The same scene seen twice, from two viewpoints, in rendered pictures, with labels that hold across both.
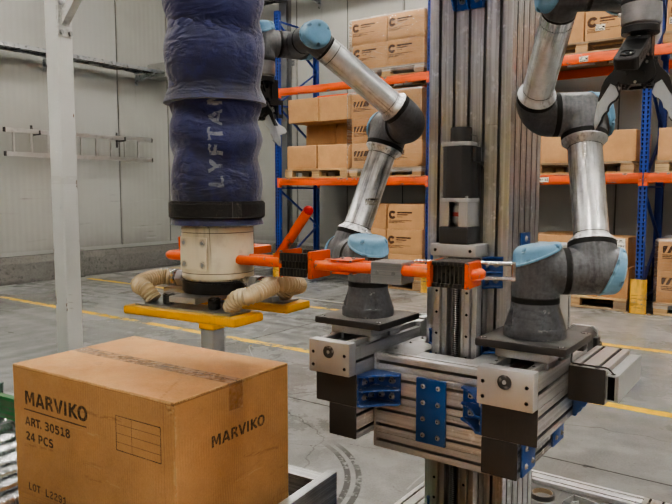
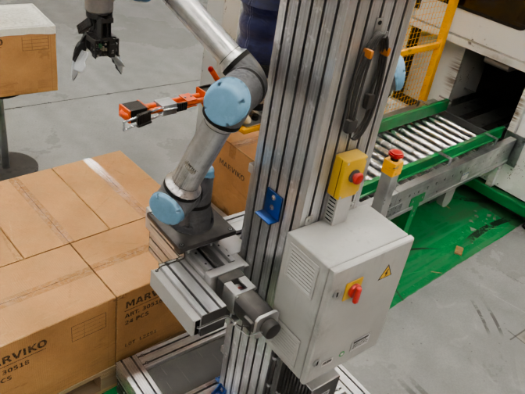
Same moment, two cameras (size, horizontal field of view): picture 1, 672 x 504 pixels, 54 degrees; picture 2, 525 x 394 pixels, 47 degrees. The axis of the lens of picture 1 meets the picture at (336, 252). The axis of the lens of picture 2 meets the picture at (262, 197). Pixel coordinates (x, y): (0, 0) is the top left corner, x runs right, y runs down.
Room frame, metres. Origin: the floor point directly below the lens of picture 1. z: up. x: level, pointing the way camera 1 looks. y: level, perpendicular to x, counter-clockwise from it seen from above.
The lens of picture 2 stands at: (2.19, -2.06, 2.26)
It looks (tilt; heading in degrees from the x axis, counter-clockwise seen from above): 33 degrees down; 102
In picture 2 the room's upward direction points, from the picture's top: 10 degrees clockwise
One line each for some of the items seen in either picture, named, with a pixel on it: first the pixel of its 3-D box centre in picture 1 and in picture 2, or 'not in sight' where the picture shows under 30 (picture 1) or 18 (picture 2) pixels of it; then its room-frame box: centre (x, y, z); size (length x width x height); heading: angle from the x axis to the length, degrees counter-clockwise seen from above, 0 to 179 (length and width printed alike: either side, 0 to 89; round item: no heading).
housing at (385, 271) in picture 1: (392, 271); (165, 106); (1.35, -0.12, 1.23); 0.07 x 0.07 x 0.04; 59
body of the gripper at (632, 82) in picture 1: (640, 59); (100, 34); (1.35, -0.61, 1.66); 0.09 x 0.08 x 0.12; 144
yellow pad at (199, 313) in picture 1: (191, 306); not in sight; (1.50, 0.33, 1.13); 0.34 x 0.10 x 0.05; 59
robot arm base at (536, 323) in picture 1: (535, 315); (192, 209); (1.63, -0.50, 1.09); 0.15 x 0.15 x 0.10
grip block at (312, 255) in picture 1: (304, 262); (209, 95); (1.46, 0.07, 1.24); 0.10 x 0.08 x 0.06; 149
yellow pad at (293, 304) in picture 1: (243, 295); (266, 116); (1.67, 0.23, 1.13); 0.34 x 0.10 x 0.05; 59
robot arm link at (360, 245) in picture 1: (367, 257); not in sight; (1.93, -0.09, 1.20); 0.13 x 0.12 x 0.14; 25
